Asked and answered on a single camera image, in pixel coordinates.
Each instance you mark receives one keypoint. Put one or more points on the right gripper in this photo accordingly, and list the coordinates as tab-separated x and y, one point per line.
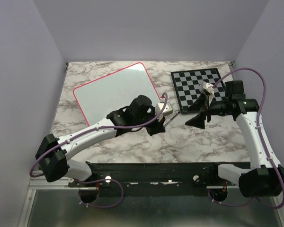
202	104

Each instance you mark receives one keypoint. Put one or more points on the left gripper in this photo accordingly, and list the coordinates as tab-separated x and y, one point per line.
158	127

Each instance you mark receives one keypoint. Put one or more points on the blue whiteboard marker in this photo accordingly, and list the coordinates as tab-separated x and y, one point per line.
172	118

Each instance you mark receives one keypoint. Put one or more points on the pink framed whiteboard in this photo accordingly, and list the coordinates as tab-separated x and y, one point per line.
108	93

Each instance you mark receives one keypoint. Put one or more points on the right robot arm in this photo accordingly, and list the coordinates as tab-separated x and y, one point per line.
265	178

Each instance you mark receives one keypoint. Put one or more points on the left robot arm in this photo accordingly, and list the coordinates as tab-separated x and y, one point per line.
55	154

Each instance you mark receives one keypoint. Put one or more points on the black grey chessboard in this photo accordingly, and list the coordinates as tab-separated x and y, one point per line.
187	85

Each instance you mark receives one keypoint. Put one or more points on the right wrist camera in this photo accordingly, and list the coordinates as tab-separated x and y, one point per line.
208	90

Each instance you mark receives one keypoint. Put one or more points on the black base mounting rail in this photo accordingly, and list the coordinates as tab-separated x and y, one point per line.
153	179

